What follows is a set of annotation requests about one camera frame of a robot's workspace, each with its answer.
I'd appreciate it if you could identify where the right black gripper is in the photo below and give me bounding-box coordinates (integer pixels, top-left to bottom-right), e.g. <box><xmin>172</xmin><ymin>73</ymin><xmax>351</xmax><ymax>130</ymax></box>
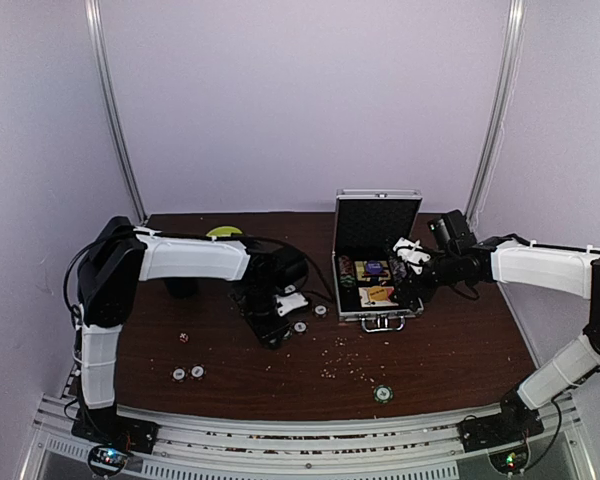
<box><xmin>388</xmin><ymin>248</ymin><xmax>460</xmax><ymax>312</ymax></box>

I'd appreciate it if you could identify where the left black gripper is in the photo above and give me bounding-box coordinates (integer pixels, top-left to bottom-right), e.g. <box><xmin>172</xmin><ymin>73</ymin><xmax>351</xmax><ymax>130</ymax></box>
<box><xmin>242</xmin><ymin>284</ymin><xmax>291</xmax><ymax>349</ymax></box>

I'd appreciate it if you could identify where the aluminium poker case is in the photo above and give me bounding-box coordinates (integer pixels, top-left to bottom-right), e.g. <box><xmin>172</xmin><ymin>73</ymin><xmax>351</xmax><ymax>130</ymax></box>
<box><xmin>331</xmin><ymin>189</ymin><xmax>424</xmax><ymax>334</ymax></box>

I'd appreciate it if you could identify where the green poker chip front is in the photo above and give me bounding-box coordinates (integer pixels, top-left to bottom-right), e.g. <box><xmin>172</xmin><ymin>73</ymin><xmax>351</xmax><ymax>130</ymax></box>
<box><xmin>373</xmin><ymin>385</ymin><xmax>394</xmax><ymax>404</ymax></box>

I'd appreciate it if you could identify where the purple round button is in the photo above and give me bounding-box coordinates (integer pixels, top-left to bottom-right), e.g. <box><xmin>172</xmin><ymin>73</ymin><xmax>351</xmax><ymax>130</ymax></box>
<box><xmin>364</xmin><ymin>260</ymin><xmax>386</xmax><ymax>276</ymax></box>

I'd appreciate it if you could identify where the yellow blue card box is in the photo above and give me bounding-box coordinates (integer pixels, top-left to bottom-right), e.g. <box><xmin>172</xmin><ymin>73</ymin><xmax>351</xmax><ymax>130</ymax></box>
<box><xmin>354</xmin><ymin>260</ymin><xmax>391</xmax><ymax>283</ymax></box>

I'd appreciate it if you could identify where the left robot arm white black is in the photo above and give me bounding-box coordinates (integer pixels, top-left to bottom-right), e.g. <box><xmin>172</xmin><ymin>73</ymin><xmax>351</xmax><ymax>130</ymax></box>
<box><xmin>64</xmin><ymin>216</ymin><xmax>319</xmax><ymax>444</ymax></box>

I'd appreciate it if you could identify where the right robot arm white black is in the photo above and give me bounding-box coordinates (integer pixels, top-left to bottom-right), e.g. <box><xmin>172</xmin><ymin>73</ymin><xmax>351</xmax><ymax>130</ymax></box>
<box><xmin>392</xmin><ymin>210</ymin><xmax>600</xmax><ymax>450</ymax></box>

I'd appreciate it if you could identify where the chip row in case right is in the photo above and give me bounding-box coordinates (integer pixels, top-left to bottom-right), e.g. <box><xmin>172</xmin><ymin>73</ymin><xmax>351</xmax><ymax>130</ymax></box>
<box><xmin>388</xmin><ymin>254</ymin><xmax>407</xmax><ymax>287</ymax></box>

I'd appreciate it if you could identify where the chip row in case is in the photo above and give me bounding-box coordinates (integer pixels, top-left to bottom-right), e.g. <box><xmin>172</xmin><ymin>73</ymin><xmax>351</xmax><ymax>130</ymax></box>
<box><xmin>388</xmin><ymin>254</ymin><xmax>407</xmax><ymax>287</ymax></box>
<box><xmin>338</xmin><ymin>255</ymin><xmax>356</xmax><ymax>288</ymax></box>

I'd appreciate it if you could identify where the green bowl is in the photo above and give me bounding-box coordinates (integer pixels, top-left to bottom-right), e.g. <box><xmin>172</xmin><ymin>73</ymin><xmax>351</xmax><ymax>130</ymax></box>
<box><xmin>206</xmin><ymin>225</ymin><xmax>243</xmax><ymax>237</ymax></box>

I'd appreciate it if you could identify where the red chip next to green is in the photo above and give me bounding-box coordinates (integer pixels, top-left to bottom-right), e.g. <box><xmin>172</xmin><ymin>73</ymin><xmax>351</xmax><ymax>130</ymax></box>
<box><xmin>293</xmin><ymin>321</ymin><xmax>308</xmax><ymax>335</ymax></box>

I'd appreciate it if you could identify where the chip row in case left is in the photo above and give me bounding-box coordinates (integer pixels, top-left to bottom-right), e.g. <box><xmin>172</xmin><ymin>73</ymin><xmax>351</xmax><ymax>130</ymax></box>
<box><xmin>338</xmin><ymin>255</ymin><xmax>356</xmax><ymax>288</ymax></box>

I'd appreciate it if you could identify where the dark blue mug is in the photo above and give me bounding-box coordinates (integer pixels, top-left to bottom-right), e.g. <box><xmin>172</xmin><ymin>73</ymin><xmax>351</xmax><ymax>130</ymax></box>
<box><xmin>164</xmin><ymin>278</ymin><xmax>198</xmax><ymax>299</ymax></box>

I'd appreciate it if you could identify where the card deck in case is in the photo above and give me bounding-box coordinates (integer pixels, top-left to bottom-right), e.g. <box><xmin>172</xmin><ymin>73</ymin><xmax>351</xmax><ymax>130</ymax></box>
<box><xmin>358</xmin><ymin>285</ymin><xmax>397</xmax><ymax>308</ymax></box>

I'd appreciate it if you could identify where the red chip front right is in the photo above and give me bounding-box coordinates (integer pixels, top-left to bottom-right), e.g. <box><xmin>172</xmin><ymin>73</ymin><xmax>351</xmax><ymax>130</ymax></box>
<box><xmin>189</xmin><ymin>364</ymin><xmax>206</xmax><ymax>380</ymax></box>

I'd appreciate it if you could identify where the red chip front left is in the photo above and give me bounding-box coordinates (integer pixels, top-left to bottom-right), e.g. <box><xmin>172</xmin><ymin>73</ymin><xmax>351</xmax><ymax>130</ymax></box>
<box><xmin>171</xmin><ymin>367</ymin><xmax>188</xmax><ymax>383</ymax></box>

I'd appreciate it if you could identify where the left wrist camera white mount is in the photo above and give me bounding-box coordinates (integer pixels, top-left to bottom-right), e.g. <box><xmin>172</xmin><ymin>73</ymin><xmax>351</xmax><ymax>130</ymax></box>
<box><xmin>275</xmin><ymin>292</ymin><xmax>309</xmax><ymax>317</ymax></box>

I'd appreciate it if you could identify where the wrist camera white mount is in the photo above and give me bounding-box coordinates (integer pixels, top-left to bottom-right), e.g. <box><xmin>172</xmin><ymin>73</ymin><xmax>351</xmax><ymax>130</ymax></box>
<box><xmin>393</xmin><ymin>238</ymin><xmax>431</xmax><ymax>275</ymax></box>
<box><xmin>275</xmin><ymin>292</ymin><xmax>309</xmax><ymax>317</ymax></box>

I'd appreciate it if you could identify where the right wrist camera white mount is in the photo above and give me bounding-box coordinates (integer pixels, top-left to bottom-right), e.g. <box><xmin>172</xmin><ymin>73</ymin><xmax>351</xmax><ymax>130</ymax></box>
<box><xmin>393</xmin><ymin>238</ymin><xmax>431</xmax><ymax>275</ymax></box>

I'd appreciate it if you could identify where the front aluminium rail base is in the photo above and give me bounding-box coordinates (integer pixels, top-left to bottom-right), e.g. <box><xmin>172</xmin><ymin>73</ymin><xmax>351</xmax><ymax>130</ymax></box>
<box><xmin>15</xmin><ymin>395</ymin><xmax>600</xmax><ymax>479</ymax></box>

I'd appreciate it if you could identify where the right aluminium frame post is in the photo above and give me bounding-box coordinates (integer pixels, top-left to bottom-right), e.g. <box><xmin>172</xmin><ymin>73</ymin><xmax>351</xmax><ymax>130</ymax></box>
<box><xmin>465</xmin><ymin>0</ymin><xmax>526</xmax><ymax>227</ymax></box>

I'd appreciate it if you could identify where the aluminium frame post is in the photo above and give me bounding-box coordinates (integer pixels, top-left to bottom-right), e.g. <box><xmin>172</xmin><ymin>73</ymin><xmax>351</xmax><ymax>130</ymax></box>
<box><xmin>465</xmin><ymin>0</ymin><xmax>526</xmax><ymax>227</ymax></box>
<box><xmin>84</xmin><ymin>0</ymin><xmax>148</xmax><ymax>224</ymax></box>

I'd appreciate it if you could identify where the left aluminium frame post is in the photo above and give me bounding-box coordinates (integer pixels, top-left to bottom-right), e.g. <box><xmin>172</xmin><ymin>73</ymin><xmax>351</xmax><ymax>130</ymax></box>
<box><xmin>84</xmin><ymin>0</ymin><xmax>148</xmax><ymax>224</ymax></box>

